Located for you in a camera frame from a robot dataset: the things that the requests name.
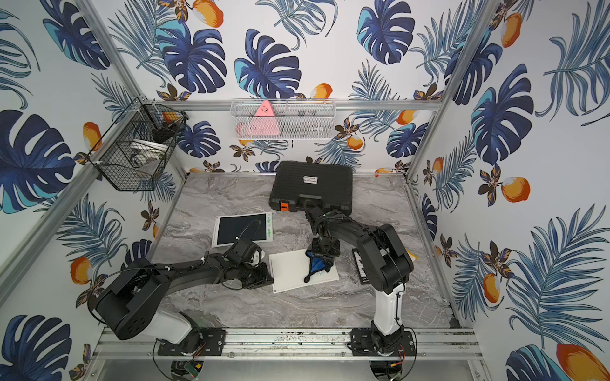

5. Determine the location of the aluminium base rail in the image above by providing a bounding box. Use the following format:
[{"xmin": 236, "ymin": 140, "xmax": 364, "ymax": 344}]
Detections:
[{"xmin": 93, "ymin": 329, "xmax": 483, "ymax": 361}]

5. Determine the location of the black wire basket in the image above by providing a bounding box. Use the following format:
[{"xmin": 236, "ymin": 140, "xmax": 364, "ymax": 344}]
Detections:
[{"xmin": 86, "ymin": 98, "xmax": 188, "ymax": 191}]

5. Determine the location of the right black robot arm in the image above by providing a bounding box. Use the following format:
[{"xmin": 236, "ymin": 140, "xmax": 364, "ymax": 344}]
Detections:
[{"xmin": 303, "ymin": 199, "xmax": 414, "ymax": 356}]

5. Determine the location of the blue grey microfibre cloth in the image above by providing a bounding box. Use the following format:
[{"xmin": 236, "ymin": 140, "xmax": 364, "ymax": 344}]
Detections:
[{"xmin": 303, "ymin": 249, "xmax": 335, "ymax": 284}]

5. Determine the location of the pink triangular card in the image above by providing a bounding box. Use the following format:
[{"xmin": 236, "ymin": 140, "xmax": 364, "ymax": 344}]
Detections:
[{"xmin": 242, "ymin": 100, "xmax": 281, "ymax": 137}]

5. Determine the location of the white drawing tablet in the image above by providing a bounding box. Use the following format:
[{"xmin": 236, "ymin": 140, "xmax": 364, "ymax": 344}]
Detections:
[
  {"xmin": 212, "ymin": 212, "xmax": 273, "ymax": 248},
  {"xmin": 268, "ymin": 249, "xmax": 339, "ymax": 294}
]

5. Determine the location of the black plastic tool case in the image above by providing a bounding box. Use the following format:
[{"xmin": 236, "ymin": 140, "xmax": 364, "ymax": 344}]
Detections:
[{"xmin": 268, "ymin": 160, "xmax": 354, "ymax": 215}]

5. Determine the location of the white mesh wall basket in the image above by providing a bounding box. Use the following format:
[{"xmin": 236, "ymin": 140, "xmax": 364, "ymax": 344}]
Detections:
[{"xmin": 230, "ymin": 98, "xmax": 337, "ymax": 140}]

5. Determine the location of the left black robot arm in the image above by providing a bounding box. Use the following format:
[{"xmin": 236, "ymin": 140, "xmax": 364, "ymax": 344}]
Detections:
[{"xmin": 87, "ymin": 222, "xmax": 273, "ymax": 355}]

